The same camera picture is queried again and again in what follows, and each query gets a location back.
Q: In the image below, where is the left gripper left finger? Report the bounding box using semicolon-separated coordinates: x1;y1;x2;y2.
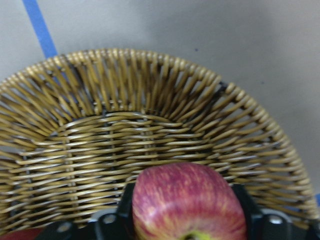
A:
96;183;135;240

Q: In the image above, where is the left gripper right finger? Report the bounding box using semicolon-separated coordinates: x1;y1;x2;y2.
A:
232;184;308;240

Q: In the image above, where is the red yellow apple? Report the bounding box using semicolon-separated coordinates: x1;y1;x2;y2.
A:
132;162;247;240

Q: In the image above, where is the dark red apple in basket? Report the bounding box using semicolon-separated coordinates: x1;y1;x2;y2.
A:
0;228;43;240

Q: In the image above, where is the woven wicker basket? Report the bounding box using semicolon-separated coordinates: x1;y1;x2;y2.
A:
0;48;320;235

